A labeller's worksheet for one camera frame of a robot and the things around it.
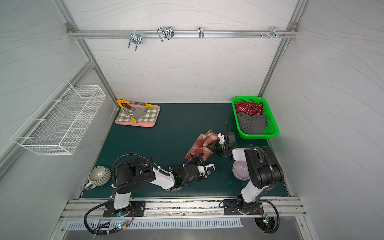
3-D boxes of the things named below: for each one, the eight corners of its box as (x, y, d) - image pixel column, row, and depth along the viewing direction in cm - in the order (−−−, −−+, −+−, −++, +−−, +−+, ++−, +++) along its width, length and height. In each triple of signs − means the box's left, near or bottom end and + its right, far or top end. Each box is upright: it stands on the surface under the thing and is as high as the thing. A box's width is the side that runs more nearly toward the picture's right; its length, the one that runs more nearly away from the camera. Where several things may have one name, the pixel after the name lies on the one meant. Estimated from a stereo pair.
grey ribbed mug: (88, 190, 80) (81, 187, 75) (97, 170, 87) (91, 165, 82) (106, 190, 80) (100, 187, 75) (114, 170, 87) (109, 165, 82)
